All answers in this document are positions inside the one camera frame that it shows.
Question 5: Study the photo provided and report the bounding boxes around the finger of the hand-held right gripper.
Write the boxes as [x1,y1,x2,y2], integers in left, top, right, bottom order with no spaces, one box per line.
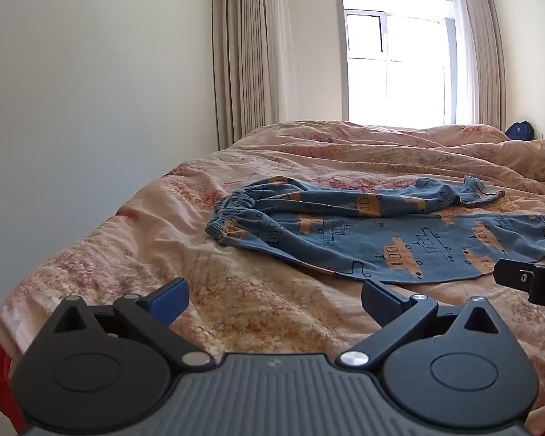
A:
[492,258,545,312]

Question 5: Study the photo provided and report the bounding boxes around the blue bag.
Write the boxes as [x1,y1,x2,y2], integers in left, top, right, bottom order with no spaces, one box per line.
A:
[505,121,535,141]

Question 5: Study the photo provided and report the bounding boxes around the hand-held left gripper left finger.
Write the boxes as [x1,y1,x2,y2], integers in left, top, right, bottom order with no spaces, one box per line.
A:
[40,276,215,368]

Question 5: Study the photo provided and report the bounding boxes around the white sheer curtain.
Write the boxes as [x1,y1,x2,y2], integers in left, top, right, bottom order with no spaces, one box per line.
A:
[449,0,480,125]

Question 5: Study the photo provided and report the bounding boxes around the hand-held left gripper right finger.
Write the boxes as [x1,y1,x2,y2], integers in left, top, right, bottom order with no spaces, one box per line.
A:
[337,279,513,370]

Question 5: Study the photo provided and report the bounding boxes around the window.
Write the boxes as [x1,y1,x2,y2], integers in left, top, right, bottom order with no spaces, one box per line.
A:
[340,0,459,128]

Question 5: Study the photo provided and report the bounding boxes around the blue patterned pants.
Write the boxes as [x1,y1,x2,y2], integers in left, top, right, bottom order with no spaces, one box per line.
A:
[205,175,545,285]

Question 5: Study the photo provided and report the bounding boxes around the pink floral blanket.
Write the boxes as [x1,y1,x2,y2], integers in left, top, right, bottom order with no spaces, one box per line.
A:
[0,120,545,419]

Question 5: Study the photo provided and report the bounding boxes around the red cloth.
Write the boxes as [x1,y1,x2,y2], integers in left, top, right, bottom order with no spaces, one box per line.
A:
[0,331,29,436]

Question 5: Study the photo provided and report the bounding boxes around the beige curtain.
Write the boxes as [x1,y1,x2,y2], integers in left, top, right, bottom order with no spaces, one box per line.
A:
[461,0,508,132]
[211,0,298,150]

